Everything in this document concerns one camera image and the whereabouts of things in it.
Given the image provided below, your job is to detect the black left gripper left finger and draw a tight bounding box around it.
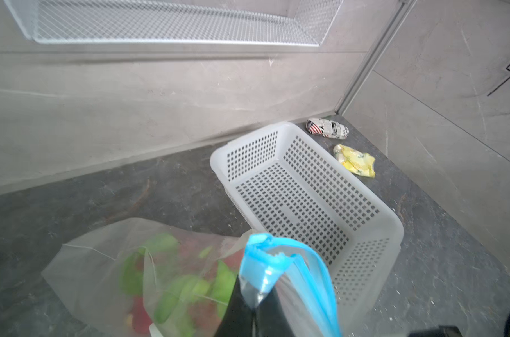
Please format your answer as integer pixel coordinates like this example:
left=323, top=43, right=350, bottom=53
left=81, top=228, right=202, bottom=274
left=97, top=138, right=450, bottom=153
left=214, top=278, right=254, bottom=337

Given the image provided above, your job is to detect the white perforated plastic basket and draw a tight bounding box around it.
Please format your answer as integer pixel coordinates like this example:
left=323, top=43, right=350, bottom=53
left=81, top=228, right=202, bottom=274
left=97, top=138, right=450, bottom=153
left=210, top=122, right=404, bottom=334

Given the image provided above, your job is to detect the yellow crumpled snack packet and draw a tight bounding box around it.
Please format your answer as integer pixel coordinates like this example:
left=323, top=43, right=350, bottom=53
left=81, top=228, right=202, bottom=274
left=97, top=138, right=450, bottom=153
left=333, top=144, right=376, bottom=178

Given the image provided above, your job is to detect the pink dragon fruit in bag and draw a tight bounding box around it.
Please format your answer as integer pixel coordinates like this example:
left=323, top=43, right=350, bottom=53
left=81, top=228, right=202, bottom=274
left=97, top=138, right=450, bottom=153
left=119, top=233, right=245, bottom=336

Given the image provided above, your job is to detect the clear zip-top bag blue seal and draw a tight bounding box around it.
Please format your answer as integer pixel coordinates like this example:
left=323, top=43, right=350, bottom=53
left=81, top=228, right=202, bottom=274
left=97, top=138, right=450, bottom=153
left=42, top=218, right=341, bottom=336

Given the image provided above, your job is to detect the white wire mesh wall shelf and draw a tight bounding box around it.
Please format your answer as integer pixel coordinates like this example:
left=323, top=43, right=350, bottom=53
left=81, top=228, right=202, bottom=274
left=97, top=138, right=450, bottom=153
left=5, top=1, right=342, bottom=47

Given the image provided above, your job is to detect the white red toy car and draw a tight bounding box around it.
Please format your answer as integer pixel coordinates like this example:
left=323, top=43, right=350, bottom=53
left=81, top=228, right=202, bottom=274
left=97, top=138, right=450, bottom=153
left=305, top=118, right=349, bottom=140

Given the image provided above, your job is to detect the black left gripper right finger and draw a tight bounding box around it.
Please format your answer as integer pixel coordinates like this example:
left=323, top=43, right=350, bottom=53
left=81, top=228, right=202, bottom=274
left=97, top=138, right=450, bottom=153
left=253, top=290, right=294, bottom=337

